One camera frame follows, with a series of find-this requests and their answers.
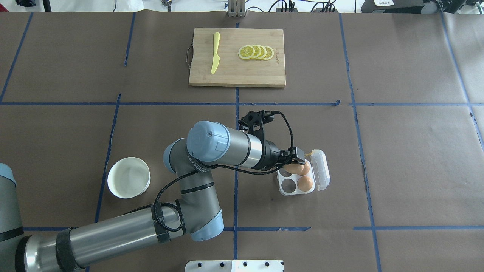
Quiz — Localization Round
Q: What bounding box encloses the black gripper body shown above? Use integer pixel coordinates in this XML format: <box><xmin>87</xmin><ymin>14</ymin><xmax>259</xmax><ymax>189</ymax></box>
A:
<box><xmin>261</xmin><ymin>141</ymin><xmax>291</xmax><ymax>171</ymax></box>

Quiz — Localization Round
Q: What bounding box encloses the brown egg from bowl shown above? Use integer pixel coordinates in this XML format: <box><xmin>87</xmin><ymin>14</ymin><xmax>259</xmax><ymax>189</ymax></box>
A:
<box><xmin>284</xmin><ymin>164</ymin><xmax>304</xmax><ymax>175</ymax></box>

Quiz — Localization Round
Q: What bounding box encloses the clear plastic egg box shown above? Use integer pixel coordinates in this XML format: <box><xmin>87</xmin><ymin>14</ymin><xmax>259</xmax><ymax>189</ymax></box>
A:
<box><xmin>276</xmin><ymin>149</ymin><xmax>331</xmax><ymax>196</ymax></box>

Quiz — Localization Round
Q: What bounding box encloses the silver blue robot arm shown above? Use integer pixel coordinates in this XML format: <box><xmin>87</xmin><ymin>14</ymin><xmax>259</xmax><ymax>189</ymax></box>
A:
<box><xmin>1</xmin><ymin>121</ymin><xmax>304</xmax><ymax>272</ymax></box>

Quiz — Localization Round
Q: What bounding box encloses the brown egg lower box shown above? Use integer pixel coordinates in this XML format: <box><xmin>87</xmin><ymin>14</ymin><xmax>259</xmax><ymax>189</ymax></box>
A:
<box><xmin>298</xmin><ymin>160</ymin><xmax>311</xmax><ymax>176</ymax></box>

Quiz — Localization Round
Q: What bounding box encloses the brown egg box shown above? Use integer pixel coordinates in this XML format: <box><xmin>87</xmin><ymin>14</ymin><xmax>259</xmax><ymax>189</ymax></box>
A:
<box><xmin>298</xmin><ymin>160</ymin><xmax>311</xmax><ymax>176</ymax></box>
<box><xmin>297</xmin><ymin>176</ymin><xmax>313</xmax><ymax>192</ymax></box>

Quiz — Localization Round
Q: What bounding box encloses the brown egg upper box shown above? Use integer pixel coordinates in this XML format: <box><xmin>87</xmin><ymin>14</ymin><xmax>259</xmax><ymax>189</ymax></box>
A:
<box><xmin>297</xmin><ymin>176</ymin><xmax>313</xmax><ymax>192</ymax></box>

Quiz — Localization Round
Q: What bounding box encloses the bamboo cutting board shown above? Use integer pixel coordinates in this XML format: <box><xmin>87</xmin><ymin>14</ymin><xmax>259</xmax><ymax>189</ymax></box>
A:
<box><xmin>189</xmin><ymin>28</ymin><xmax>286</xmax><ymax>88</ymax></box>

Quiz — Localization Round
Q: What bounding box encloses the lemon slice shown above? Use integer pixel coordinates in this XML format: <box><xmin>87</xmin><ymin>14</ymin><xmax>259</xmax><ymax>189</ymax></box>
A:
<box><xmin>251</xmin><ymin>45</ymin><xmax>260</xmax><ymax>60</ymax></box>
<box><xmin>256</xmin><ymin>45</ymin><xmax>267</xmax><ymax>60</ymax></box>
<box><xmin>262</xmin><ymin>46</ymin><xmax>274</xmax><ymax>60</ymax></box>
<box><xmin>237</xmin><ymin>45</ymin><xmax>256</xmax><ymax>60</ymax></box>

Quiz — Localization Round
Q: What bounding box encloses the yellow plastic knife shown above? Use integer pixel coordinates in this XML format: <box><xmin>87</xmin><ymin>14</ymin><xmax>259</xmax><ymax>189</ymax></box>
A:
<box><xmin>211</xmin><ymin>32</ymin><xmax>220</xmax><ymax>74</ymax></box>

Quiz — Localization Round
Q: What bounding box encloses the white round bowl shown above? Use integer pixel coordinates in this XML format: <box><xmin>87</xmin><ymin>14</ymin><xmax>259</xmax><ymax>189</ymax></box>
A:
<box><xmin>107</xmin><ymin>157</ymin><xmax>152</xmax><ymax>199</ymax></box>

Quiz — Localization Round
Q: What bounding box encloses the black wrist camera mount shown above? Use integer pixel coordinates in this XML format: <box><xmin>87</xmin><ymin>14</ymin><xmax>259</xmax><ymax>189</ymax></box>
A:
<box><xmin>237</xmin><ymin>110</ymin><xmax>275</xmax><ymax>142</ymax></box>

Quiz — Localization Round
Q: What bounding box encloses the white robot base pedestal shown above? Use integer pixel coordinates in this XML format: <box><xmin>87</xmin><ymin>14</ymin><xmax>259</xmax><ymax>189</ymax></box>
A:
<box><xmin>185</xmin><ymin>260</ymin><xmax>285</xmax><ymax>272</ymax></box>

